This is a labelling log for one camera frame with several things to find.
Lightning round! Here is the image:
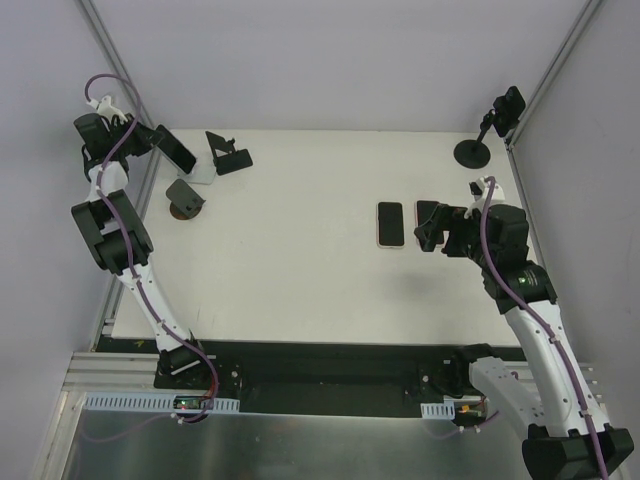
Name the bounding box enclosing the phone with pink case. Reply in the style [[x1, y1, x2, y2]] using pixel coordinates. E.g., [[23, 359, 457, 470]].
[[415, 200, 438, 227]]

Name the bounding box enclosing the phone with clear blue case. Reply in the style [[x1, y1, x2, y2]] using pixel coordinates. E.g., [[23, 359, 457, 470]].
[[155, 124, 197, 175]]

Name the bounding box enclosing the phone with cream case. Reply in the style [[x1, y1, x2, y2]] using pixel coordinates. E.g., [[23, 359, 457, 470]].
[[377, 201, 405, 248]]

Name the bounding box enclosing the black round base clamp stand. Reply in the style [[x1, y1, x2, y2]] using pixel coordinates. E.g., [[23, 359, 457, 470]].
[[453, 110, 496, 170]]

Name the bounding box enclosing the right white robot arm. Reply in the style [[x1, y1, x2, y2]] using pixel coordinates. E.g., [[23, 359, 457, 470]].
[[414, 200, 634, 479]]

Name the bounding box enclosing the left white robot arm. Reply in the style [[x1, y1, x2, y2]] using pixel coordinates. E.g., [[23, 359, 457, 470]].
[[71, 113, 216, 390]]

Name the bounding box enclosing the silver metal phone stand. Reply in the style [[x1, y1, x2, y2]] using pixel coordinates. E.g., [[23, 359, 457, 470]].
[[182, 157, 217, 185]]

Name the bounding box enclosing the round wooden base phone stand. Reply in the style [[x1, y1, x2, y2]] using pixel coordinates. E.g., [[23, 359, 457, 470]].
[[165, 179, 205, 220]]

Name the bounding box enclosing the black folding phone stand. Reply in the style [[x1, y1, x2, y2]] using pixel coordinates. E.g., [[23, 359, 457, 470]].
[[205, 131, 253, 176]]

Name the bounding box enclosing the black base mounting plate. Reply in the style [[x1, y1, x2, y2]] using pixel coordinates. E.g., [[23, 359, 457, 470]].
[[149, 338, 506, 419]]

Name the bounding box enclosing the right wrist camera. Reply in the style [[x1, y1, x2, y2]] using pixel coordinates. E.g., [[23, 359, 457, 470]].
[[469, 176, 505, 210]]

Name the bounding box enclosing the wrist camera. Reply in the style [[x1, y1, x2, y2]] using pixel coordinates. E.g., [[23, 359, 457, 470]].
[[87, 95, 127, 122], [469, 176, 505, 210]]

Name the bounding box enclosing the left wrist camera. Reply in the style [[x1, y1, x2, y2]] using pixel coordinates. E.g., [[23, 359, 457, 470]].
[[87, 95, 127, 122]]

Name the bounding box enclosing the left aluminium frame post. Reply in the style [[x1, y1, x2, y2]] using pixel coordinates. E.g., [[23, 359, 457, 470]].
[[73, 0, 156, 127]]

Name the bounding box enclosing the aluminium frame post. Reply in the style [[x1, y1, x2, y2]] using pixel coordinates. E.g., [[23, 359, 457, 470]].
[[504, 0, 607, 151], [73, 0, 156, 127]]

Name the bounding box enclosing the right white cable duct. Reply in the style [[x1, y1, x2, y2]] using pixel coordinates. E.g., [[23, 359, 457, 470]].
[[420, 401, 483, 421]]

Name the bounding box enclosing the white cable duct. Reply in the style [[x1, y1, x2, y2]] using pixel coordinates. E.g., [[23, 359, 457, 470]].
[[420, 401, 483, 421], [84, 392, 240, 415]]

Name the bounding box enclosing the right aluminium frame post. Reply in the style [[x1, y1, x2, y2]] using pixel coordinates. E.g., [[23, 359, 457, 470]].
[[504, 0, 607, 151]]

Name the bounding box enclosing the left white cable duct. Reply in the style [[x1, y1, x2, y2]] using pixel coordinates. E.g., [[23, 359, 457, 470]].
[[84, 392, 240, 415]]

